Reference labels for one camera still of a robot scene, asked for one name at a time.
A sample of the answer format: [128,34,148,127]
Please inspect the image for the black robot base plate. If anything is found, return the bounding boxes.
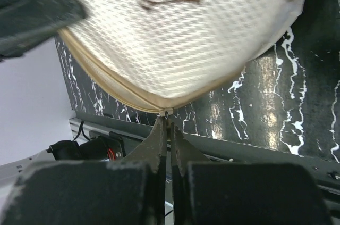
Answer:
[86,119,339,204]

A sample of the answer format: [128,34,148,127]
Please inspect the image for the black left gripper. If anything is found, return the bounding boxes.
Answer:
[1,0,86,57]

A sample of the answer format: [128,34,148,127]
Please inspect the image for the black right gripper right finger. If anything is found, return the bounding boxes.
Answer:
[169,125,332,224]

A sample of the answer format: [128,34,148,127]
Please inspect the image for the aluminium frame rail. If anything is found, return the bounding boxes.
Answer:
[69,118,112,141]

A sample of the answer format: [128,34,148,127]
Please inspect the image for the white mesh cylindrical laundry bag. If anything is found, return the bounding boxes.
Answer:
[59,0,305,114]

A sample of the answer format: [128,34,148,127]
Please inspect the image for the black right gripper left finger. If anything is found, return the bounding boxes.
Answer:
[1,118,167,224]

